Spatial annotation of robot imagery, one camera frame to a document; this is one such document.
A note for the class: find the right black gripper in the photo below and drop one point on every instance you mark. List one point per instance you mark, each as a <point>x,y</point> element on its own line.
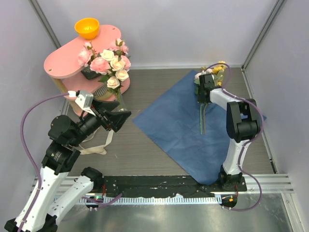
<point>201,100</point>

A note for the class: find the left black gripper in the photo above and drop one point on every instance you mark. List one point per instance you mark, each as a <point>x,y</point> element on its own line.
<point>116,119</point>

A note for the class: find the flower bouquet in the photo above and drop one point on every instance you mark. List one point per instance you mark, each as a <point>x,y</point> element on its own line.
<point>217,70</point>

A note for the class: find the beige printed ribbon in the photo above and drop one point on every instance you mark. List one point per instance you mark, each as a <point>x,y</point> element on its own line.
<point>100,149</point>

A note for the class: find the cream rose stem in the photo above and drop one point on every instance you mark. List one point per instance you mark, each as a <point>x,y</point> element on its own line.
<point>118,74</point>

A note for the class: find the blue wrapping paper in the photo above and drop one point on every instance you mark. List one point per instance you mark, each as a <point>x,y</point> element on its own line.
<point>173,123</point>

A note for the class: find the pink rose stem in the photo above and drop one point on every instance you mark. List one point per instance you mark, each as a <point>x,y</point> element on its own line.
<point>118,46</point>
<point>89,57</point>

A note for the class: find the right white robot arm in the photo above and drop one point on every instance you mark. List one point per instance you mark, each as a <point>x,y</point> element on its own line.
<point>243,124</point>

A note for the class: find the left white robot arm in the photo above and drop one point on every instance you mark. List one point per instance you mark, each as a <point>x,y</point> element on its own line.
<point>42,213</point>

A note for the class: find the clear glass vase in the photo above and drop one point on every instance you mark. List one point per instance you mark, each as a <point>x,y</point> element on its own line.
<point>122,106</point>

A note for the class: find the pink three-tier shelf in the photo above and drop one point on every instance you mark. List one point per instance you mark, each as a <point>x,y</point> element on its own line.
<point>63,67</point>

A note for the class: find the orange plastic bowl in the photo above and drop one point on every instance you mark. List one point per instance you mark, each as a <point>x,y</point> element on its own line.
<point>87,28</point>

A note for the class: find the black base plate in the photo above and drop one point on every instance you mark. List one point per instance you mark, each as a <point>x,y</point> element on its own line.
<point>162,186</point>

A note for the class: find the slotted cable duct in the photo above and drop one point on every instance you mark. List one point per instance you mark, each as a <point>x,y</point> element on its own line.
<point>178,199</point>

